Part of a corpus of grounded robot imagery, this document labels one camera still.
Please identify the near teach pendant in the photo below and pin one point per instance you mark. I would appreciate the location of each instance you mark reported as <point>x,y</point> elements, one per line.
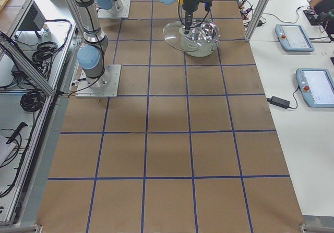
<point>316,87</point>

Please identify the teach pendant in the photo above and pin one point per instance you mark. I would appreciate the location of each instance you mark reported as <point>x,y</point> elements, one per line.
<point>316,87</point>
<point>293,38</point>

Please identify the pale green steel pot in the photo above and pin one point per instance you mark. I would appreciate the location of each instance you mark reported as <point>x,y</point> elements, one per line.
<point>202,40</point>

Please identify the glass pot lid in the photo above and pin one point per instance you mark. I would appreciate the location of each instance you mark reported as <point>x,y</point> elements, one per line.
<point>172,33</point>

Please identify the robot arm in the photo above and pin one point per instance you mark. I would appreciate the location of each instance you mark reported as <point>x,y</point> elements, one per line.
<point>91,56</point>
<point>109,4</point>

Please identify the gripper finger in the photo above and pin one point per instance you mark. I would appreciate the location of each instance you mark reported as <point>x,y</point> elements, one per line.
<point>188,22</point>

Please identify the far teach pendant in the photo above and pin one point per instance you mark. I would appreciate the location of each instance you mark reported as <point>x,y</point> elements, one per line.
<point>293,38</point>

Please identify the black power adapter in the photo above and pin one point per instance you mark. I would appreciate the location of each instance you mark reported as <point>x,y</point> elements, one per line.
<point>279,102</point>

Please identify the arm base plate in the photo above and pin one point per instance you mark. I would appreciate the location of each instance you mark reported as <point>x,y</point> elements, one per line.
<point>113,13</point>
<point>106,86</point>

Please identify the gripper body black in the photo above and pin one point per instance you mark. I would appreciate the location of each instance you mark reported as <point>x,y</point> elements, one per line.
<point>189,5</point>

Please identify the aluminium frame post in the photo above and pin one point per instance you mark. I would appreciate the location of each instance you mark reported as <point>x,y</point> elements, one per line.
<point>261,5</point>

